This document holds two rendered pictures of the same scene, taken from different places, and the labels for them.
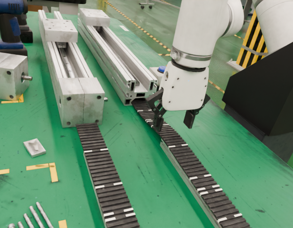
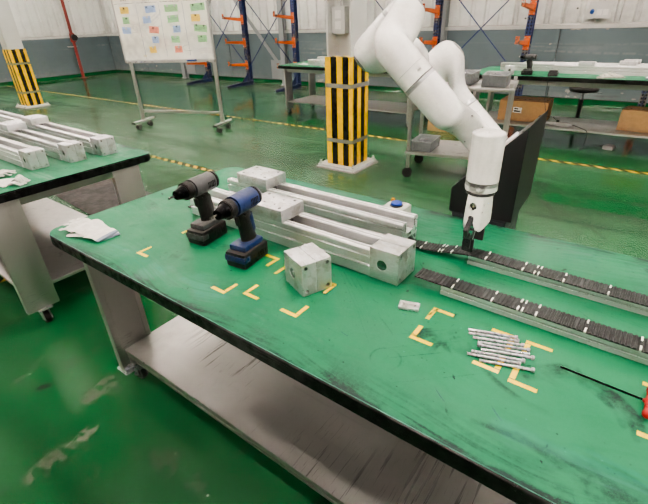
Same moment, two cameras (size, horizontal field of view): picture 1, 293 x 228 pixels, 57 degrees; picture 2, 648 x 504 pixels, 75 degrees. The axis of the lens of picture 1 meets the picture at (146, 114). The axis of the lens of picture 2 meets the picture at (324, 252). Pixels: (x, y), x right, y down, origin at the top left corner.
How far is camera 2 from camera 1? 0.84 m
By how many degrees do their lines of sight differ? 21
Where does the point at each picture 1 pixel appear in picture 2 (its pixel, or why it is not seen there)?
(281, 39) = not seen: hidden behind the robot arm
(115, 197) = (507, 299)
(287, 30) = not seen: hidden behind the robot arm
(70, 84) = (387, 247)
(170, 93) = (481, 218)
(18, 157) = (410, 316)
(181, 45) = (484, 180)
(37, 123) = (376, 292)
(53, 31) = (286, 210)
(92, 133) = (434, 275)
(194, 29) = (493, 167)
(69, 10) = (128, 175)
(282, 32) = not seen: hidden behind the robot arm
